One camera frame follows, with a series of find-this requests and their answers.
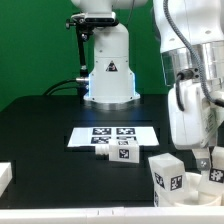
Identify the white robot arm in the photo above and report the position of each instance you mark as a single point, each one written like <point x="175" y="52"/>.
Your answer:
<point x="190" y="34"/>

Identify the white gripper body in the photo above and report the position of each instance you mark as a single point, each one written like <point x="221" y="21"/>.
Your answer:
<point x="195" y="126"/>

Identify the white marker sheet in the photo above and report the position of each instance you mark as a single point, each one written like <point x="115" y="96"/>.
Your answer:
<point x="91" y="136"/>

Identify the white front fence bar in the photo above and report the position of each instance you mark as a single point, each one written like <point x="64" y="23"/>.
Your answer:
<point x="120" y="215"/>

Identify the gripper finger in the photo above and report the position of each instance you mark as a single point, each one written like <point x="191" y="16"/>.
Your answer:
<point x="203" y="159"/>

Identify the white fence bar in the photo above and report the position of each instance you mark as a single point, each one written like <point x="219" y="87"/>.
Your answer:
<point x="120" y="215"/>
<point x="5" y="176"/>

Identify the white left fence bar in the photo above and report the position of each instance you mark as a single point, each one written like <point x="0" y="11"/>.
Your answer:
<point x="5" y="176"/>

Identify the camera on black stand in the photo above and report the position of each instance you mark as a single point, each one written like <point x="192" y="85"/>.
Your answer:
<point x="84" y="24"/>

